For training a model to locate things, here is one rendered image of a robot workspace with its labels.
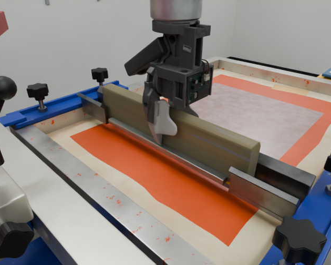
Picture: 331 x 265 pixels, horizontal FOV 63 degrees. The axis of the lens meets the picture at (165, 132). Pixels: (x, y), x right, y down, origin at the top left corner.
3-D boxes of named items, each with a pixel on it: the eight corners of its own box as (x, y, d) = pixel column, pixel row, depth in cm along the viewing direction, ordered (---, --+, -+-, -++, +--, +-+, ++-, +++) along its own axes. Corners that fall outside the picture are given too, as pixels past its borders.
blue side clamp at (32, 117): (119, 102, 80) (116, 79, 76) (130, 107, 77) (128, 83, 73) (14, 141, 61) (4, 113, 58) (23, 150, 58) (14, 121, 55)
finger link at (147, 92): (146, 125, 45) (151, 72, 41) (140, 122, 46) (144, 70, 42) (165, 120, 48) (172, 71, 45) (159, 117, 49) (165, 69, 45)
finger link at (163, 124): (167, 159, 45) (175, 106, 41) (144, 145, 49) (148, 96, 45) (179, 154, 47) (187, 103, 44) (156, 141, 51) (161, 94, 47)
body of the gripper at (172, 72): (182, 112, 40) (185, 28, 34) (143, 97, 45) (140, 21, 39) (211, 98, 45) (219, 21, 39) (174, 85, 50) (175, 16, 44)
